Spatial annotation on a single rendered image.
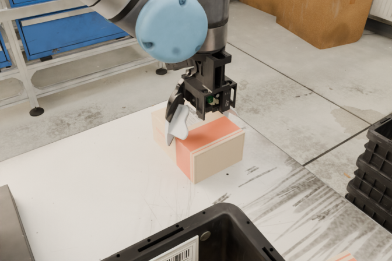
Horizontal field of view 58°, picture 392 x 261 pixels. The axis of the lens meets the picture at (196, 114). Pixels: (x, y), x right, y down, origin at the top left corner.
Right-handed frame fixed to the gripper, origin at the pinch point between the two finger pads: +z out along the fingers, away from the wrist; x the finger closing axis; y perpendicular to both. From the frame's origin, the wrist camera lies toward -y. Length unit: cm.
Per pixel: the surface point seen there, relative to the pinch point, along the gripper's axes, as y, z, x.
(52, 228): 2.5, 5.3, -31.1
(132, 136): -11.7, 5.3, -9.2
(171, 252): 29.6, -16.4, -23.2
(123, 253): 28.1, -17.9, -27.1
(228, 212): 29.9, -17.9, -16.9
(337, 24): -100, 57, 196
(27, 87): -140, 58, -15
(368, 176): 15, 31, 51
